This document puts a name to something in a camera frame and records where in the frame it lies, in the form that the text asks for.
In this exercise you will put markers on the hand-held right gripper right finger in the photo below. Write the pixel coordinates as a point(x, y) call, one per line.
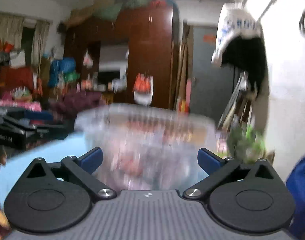
point(208, 158)

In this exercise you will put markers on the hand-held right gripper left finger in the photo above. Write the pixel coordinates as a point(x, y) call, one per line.
point(92, 158)

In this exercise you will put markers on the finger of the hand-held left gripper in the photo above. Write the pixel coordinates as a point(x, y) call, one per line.
point(35, 115)
point(50, 131)

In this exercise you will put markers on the white plastic lattice basket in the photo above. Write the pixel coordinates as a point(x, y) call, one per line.
point(147, 140)

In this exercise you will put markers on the pink floral blanket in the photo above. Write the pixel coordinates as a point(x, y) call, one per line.
point(15, 103)

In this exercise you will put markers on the maroon cloth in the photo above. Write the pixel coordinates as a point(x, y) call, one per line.
point(75, 102)

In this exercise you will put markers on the green and white shopping bag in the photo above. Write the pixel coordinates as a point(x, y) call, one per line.
point(245, 142)

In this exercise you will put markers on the blue plastic bags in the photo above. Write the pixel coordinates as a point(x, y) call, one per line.
point(62, 71)

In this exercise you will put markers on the metal crutches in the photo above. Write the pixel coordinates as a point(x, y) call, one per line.
point(233, 105)

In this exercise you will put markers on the patterned window curtain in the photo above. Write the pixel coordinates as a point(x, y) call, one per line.
point(41, 42)

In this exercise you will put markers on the small white hanging plastic bag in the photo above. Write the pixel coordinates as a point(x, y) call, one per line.
point(88, 60)

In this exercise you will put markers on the grey door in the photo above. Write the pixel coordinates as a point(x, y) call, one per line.
point(210, 80)

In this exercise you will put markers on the black television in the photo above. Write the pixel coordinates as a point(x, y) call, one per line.
point(110, 78)

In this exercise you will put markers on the red and white bag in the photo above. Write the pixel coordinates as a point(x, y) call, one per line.
point(143, 88)

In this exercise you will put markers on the blue tote bag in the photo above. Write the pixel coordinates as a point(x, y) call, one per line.
point(301, 195)

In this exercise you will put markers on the black hanging garment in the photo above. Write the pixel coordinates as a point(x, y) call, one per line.
point(250, 62)

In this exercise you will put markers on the brown wooden wardrobe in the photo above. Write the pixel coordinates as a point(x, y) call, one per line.
point(147, 55)

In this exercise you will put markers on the red door notice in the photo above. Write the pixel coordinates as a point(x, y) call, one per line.
point(209, 39)

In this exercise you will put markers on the white black hanging cap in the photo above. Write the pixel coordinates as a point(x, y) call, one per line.
point(232, 27)

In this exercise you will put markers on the green cloth bundle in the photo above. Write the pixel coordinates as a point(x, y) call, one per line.
point(117, 7)

